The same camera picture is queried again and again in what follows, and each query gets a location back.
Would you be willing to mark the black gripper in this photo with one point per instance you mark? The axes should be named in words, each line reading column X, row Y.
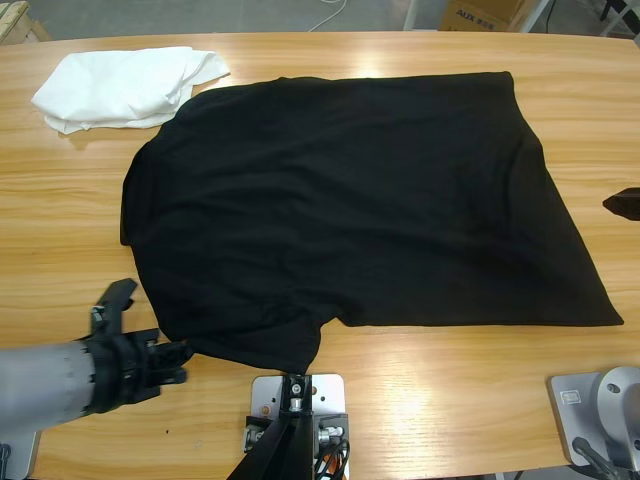
column 117, row 370

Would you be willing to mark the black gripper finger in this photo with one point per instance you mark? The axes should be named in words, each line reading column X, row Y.
column 627, row 204

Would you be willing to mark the black t-shirt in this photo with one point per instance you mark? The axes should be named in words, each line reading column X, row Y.
column 350, row 200

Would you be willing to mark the silver bolt knob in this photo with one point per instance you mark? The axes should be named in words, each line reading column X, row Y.
column 254, row 437
column 330, row 434

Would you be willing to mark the cardboard box with blue print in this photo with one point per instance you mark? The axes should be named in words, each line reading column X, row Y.
column 480, row 15

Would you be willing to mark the white folded garment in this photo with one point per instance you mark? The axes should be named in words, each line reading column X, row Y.
column 115, row 90

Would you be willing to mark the wooden pallet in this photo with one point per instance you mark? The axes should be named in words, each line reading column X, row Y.
column 15, row 17

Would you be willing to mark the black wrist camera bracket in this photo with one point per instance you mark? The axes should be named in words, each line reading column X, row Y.
column 117, row 295

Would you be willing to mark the black camera post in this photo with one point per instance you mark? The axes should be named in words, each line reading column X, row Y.
column 280, row 450

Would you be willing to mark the white mount plate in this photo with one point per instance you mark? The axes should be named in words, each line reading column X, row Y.
column 330, row 392

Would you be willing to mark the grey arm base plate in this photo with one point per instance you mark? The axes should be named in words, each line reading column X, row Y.
column 575, row 415
column 20, row 460

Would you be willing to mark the black chair frame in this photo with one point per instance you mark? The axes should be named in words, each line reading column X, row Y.
column 620, row 10

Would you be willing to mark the white slanted frame leg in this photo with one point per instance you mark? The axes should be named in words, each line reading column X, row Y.
column 540, row 12

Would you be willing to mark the white metal post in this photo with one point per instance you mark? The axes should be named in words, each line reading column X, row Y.
column 412, row 15

